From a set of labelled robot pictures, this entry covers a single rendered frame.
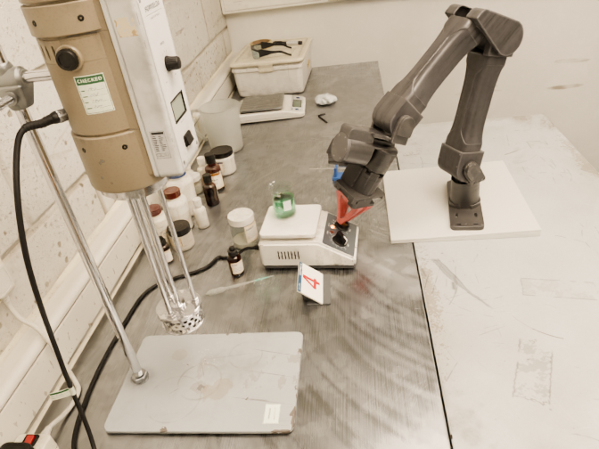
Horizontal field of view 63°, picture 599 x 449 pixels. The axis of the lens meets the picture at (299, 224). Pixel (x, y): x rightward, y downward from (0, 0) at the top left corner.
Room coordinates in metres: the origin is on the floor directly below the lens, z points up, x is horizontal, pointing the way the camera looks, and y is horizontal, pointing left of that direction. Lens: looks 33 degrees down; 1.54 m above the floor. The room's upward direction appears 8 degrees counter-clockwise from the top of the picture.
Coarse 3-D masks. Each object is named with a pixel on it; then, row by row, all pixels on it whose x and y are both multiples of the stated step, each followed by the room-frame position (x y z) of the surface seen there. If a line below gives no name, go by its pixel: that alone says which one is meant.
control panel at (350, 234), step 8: (328, 216) 0.92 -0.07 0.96; (336, 216) 0.93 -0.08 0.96; (328, 224) 0.89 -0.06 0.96; (352, 224) 0.92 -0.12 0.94; (328, 232) 0.86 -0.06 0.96; (336, 232) 0.87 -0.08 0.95; (344, 232) 0.88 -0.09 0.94; (352, 232) 0.89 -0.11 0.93; (328, 240) 0.84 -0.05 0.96; (352, 240) 0.86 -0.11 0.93; (336, 248) 0.82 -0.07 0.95; (344, 248) 0.82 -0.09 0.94; (352, 248) 0.83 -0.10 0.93; (352, 256) 0.81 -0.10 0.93
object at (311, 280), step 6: (306, 270) 0.78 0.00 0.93; (312, 270) 0.79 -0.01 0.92; (306, 276) 0.76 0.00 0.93; (312, 276) 0.77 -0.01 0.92; (318, 276) 0.78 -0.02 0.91; (306, 282) 0.75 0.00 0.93; (312, 282) 0.75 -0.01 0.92; (318, 282) 0.76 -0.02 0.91; (306, 288) 0.73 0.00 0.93; (312, 288) 0.74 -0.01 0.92; (318, 288) 0.75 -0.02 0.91; (312, 294) 0.72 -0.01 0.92; (318, 294) 0.73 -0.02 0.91
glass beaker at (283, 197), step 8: (272, 184) 0.94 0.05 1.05; (280, 184) 0.94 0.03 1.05; (288, 184) 0.93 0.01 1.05; (272, 192) 0.90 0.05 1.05; (280, 192) 0.89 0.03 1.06; (288, 192) 0.89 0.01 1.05; (272, 200) 0.91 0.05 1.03; (280, 200) 0.89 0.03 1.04; (288, 200) 0.89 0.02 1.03; (280, 208) 0.89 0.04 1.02; (288, 208) 0.89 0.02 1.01; (296, 208) 0.91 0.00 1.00; (280, 216) 0.89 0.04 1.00; (288, 216) 0.89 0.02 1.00
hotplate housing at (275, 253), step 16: (320, 224) 0.88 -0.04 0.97; (272, 240) 0.85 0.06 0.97; (288, 240) 0.84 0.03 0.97; (304, 240) 0.83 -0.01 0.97; (320, 240) 0.83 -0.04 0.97; (272, 256) 0.84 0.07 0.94; (288, 256) 0.83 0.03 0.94; (304, 256) 0.82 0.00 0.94; (320, 256) 0.81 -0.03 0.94; (336, 256) 0.81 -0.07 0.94
